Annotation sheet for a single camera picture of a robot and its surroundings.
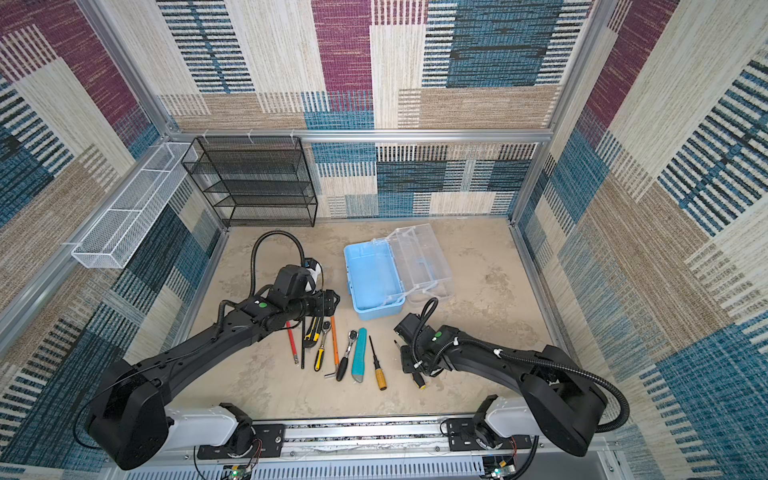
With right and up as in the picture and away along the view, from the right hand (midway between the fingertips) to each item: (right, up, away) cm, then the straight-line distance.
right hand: (413, 367), depth 84 cm
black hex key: (-32, +5, +5) cm, 33 cm away
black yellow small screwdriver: (+1, -1, -3) cm, 3 cm away
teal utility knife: (-15, 0, +1) cm, 15 cm away
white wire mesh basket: (-71, +36, -12) cm, 81 cm away
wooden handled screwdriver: (-9, -2, -2) cm, 9 cm away
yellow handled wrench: (-26, +3, +3) cm, 26 cm away
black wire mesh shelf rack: (-56, +58, +27) cm, 85 cm away
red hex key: (-33, +1, +3) cm, 33 cm away
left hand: (-23, +20, 0) cm, 31 cm away
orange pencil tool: (-22, +4, +4) cm, 23 cm away
